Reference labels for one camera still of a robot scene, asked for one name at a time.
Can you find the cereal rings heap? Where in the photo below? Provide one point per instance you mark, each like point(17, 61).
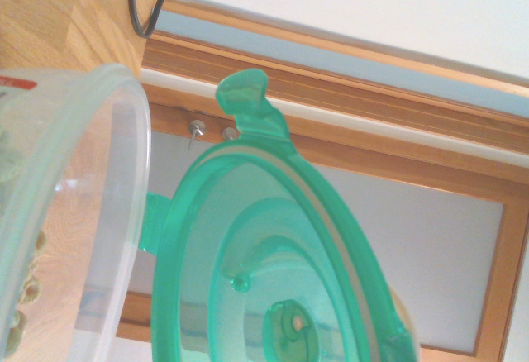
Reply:
point(29, 287)

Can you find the clear plastic food bowl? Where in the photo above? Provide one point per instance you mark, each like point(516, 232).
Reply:
point(103, 172)

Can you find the wooden framed glass door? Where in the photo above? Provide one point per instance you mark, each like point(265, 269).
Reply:
point(413, 221)

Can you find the green round container lid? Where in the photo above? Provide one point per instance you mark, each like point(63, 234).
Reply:
point(248, 221)

